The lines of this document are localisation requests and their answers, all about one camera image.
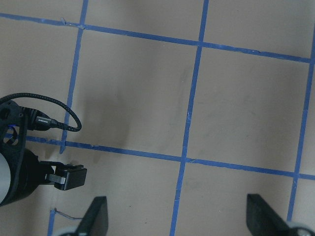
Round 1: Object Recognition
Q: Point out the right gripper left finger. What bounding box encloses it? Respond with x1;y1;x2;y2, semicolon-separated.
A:
75;196;108;236

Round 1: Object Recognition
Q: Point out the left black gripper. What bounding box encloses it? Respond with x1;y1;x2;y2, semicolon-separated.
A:
0;149;87;206

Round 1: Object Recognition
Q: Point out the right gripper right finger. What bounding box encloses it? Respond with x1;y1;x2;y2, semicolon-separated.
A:
246;194;295;236

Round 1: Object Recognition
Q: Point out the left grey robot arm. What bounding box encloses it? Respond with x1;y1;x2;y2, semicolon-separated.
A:
0;144;87;206

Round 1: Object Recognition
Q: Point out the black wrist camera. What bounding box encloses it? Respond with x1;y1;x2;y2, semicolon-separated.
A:
0;98;57;156

